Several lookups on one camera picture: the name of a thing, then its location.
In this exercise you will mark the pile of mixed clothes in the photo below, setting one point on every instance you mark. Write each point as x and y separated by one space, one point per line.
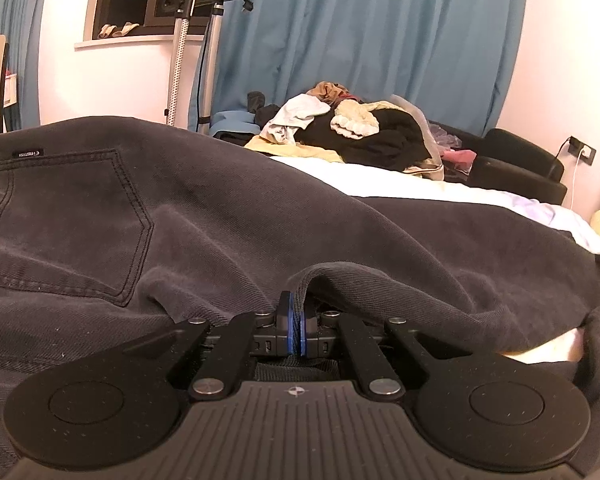
329 123

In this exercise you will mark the blue curtain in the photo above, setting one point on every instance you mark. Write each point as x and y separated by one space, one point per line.
20 23
454 59

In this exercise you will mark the left blue curtain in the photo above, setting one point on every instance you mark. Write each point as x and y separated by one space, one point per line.
20 23

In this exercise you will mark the black leather armchair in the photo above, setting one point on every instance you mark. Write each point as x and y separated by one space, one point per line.
500 161

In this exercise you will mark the dark grey denim trousers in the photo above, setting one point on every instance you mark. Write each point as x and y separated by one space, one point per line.
112 228

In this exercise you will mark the wall power socket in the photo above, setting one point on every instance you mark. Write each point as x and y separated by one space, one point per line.
581 151

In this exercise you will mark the white bed sheet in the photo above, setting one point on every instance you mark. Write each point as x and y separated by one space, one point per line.
455 189

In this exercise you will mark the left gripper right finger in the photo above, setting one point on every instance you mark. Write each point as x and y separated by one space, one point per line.
319 331

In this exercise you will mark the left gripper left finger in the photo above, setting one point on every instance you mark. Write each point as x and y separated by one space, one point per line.
280 332

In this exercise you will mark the items on window sill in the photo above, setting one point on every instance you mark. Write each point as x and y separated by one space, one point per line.
109 31

